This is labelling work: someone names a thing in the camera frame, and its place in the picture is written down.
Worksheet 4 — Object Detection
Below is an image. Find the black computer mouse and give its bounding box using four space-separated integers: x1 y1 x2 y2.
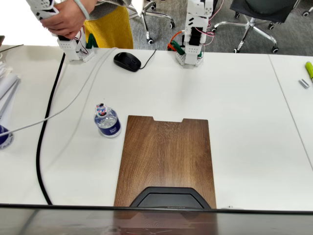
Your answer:
113 52 142 73

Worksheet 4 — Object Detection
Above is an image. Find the small grey clip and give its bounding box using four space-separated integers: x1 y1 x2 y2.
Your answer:
298 78 311 90

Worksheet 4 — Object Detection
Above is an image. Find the orange cable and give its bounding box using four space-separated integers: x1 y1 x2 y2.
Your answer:
167 30 184 51

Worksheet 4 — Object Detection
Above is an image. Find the thin black mouse cable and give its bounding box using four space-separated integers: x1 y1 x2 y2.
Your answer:
138 48 157 71

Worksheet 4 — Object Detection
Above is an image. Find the blue label water bottle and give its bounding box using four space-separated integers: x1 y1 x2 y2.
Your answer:
94 102 122 139
0 124 15 150

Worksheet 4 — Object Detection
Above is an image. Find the white cable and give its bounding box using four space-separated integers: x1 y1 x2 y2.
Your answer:
0 47 118 138

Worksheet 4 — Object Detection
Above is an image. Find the yellow skirt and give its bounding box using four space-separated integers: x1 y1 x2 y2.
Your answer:
83 6 134 49

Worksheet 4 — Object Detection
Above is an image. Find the black seat office chair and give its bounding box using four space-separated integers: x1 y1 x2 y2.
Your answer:
210 0 301 54

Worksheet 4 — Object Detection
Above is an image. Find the black monitor screen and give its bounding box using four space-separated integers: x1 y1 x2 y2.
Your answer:
0 203 313 235

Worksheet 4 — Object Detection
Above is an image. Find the black monitor stand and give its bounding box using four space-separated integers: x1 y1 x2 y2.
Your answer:
129 186 212 210

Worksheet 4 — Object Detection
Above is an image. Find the person's right hand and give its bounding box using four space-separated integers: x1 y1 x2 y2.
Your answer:
40 0 88 40

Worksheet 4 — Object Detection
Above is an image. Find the pale wrist bracelet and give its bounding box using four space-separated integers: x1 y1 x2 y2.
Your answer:
73 0 91 20

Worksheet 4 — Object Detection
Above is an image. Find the green marker pen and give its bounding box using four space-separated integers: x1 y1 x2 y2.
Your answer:
305 61 313 85

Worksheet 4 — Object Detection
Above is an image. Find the thick black cable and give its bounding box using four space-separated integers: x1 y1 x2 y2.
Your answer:
36 51 67 206

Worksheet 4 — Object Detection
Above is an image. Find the grey sweater torso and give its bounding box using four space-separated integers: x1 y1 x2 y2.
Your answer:
89 0 128 20

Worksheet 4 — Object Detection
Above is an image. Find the brown wooden board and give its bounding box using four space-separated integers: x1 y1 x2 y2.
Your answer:
113 115 217 209

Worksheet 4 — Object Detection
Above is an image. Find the white leader arm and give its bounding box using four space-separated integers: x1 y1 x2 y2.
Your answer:
25 0 96 63

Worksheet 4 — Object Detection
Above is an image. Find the chrome base office chair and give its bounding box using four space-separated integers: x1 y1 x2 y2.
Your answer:
127 0 176 45

